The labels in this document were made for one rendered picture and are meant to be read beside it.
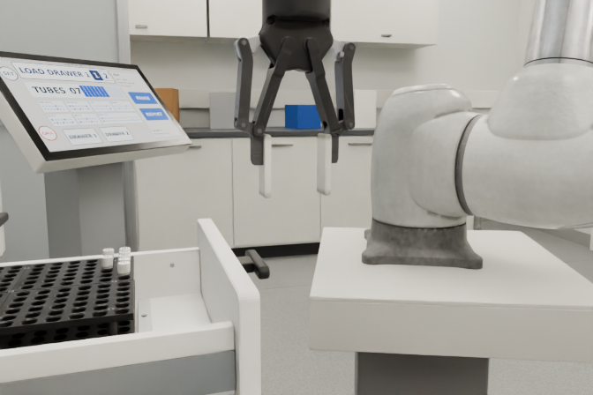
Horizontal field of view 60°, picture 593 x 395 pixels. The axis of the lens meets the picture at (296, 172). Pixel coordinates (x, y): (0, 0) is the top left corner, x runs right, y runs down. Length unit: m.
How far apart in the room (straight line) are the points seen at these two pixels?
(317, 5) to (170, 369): 0.38
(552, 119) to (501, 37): 4.39
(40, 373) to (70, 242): 1.01
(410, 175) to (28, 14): 1.71
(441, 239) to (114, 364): 0.53
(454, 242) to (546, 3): 0.37
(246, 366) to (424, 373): 0.47
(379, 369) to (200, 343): 0.46
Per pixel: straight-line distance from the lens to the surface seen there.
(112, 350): 0.45
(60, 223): 1.46
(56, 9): 2.19
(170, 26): 3.79
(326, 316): 0.69
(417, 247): 0.82
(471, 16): 4.94
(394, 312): 0.69
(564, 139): 0.71
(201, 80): 4.13
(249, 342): 0.44
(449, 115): 0.79
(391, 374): 0.87
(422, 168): 0.78
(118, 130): 1.39
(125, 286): 0.54
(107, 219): 1.48
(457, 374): 0.88
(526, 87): 0.75
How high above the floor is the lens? 1.08
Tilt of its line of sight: 8 degrees down
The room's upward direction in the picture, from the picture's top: straight up
